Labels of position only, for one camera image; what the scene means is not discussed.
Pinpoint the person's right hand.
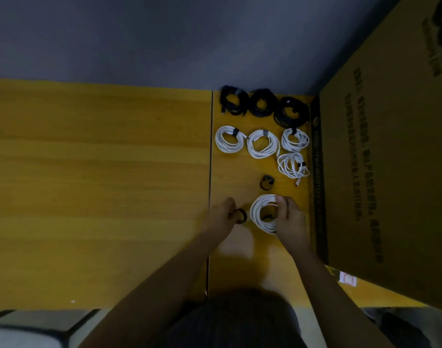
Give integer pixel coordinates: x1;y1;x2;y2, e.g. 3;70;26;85
269;195;312;260

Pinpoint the single white cable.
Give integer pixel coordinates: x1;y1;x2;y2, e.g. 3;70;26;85
276;151;312;188
249;193;289;235
246;128;280;160
214;124;248;155
279;127;311;154

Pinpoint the person's dark clothing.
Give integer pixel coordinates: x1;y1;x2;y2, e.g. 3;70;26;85
154;288;309;348

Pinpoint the person's left forearm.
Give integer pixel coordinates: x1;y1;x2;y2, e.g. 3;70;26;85
79;235;222;348

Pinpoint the cardboard box with black print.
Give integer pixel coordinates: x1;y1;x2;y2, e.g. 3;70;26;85
309;0;442;314

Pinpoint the small white packet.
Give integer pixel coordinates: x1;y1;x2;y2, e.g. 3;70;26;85
339;271;358;288

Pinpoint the person's right forearm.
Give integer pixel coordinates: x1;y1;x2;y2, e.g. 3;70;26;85
288;248;396;348

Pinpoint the person's left hand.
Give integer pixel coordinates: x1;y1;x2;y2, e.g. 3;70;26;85
201;197;243;251

